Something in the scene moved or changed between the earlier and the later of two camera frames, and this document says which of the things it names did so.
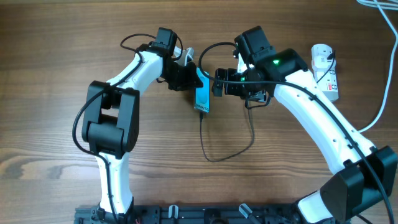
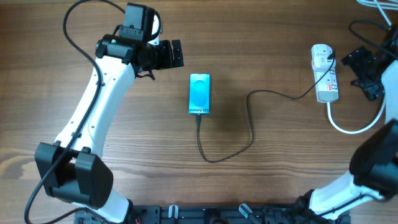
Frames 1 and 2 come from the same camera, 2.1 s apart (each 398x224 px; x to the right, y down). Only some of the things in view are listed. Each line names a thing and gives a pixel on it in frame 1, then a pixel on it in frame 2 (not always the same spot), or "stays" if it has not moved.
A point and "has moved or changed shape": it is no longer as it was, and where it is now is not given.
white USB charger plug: [321, 62] stays
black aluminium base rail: [270, 213] stays
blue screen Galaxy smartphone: [202, 100] has moved or changed shape
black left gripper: [189, 80] -> [166, 61]
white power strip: [324, 67] stays
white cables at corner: [381, 4] stays
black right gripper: [229, 74] -> [356, 59]
